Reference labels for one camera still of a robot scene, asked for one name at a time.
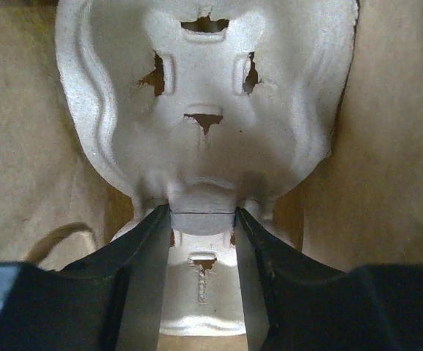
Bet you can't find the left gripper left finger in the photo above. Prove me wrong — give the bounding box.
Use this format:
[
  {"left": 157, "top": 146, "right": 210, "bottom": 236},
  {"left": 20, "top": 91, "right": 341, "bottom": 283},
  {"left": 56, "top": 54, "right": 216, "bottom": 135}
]
[{"left": 0, "top": 205, "right": 171, "bottom": 350}]

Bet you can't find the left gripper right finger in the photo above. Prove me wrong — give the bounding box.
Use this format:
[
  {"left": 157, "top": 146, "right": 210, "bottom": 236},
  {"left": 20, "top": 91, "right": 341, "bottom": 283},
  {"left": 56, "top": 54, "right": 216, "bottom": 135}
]
[{"left": 235, "top": 208, "right": 423, "bottom": 350}]

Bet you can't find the brown green paper bag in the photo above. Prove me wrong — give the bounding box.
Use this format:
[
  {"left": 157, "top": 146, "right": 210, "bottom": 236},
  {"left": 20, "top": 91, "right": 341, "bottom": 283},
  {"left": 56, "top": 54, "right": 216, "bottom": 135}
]
[{"left": 0, "top": 0, "right": 423, "bottom": 351}]

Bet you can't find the brown pulp cup carrier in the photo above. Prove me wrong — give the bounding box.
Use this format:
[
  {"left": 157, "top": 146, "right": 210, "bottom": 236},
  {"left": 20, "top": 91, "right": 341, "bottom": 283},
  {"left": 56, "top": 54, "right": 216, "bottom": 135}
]
[{"left": 55, "top": 1, "right": 358, "bottom": 336}]

